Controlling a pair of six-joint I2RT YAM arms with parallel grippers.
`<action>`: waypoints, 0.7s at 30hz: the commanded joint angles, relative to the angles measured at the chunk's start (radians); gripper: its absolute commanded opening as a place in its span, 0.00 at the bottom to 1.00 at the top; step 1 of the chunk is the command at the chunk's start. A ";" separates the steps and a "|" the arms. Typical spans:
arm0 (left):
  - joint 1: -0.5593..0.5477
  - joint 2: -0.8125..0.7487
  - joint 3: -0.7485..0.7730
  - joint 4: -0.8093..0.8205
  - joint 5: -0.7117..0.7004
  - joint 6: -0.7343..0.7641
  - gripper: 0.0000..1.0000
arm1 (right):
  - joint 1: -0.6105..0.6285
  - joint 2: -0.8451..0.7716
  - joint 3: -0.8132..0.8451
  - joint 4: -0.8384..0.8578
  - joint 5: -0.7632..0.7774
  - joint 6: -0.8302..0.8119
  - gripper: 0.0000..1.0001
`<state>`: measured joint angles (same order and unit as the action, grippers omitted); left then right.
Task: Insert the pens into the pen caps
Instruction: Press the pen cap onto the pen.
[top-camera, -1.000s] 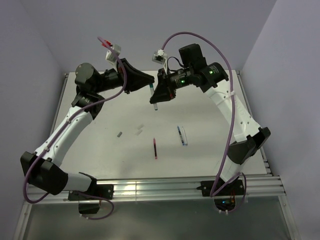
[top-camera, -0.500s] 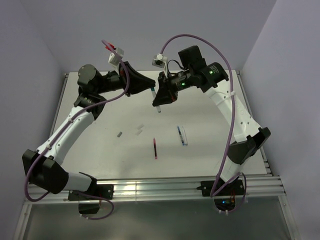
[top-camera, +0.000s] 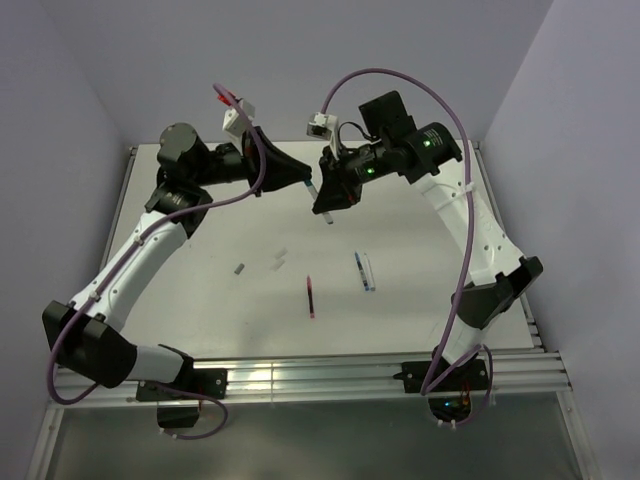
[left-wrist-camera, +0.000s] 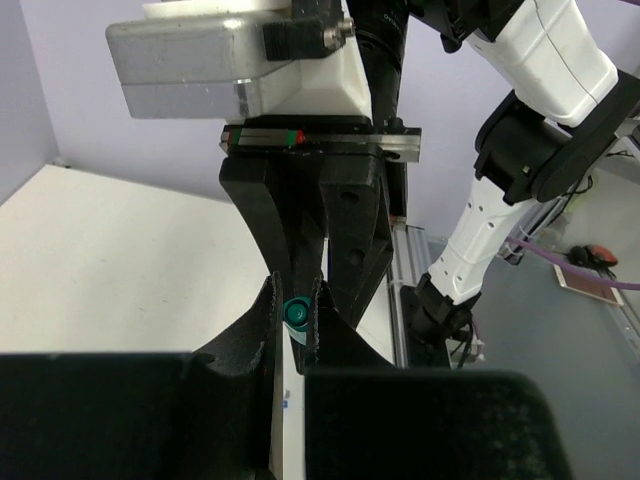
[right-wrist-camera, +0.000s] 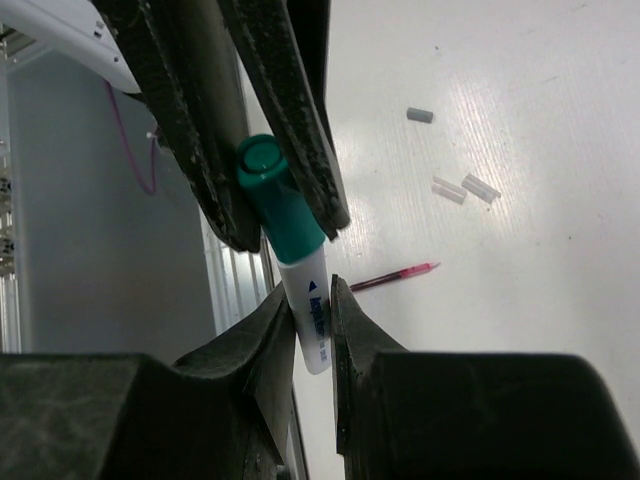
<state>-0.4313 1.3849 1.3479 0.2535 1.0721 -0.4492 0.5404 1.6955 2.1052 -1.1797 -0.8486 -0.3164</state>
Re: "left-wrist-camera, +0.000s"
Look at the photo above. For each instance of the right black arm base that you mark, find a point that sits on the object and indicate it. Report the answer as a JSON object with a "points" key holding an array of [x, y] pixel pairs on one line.
{"points": [[438, 333]]}

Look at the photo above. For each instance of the white teal marker pen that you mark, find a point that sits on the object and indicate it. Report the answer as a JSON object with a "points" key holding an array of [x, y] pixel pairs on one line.
{"points": [[287, 432]]}

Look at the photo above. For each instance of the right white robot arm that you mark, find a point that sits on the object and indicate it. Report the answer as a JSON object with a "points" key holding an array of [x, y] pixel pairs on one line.
{"points": [[566, 103]]}

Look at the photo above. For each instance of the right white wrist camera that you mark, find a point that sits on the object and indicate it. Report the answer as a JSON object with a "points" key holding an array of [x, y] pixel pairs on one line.
{"points": [[240, 59]]}

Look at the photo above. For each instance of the pink phone on floor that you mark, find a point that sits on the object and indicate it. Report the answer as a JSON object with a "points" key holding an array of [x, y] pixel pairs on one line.
{"points": [[590, 286]]}

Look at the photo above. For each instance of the teal marker cap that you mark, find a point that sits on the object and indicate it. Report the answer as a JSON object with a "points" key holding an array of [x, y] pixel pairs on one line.
{"points": [[295, 316]]}

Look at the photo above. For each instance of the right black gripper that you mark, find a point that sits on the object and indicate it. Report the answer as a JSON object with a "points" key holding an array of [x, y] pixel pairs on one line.
{"points": [[280, 201]]}

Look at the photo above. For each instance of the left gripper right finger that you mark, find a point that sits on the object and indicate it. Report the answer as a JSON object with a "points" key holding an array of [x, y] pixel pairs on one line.
{"points": [[368, 419]]}

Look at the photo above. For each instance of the aluminium frame rail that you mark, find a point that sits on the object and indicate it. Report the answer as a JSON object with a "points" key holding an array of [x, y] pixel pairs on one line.
{"points": [[412, 257]]}

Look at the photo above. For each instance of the orange black object on floor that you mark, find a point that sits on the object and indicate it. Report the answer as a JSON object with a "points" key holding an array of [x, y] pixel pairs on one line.
{"points": [[592, 256]]}

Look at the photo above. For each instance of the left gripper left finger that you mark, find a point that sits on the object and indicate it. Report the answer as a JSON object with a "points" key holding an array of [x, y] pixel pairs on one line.
{"points": [[207, 414]]}

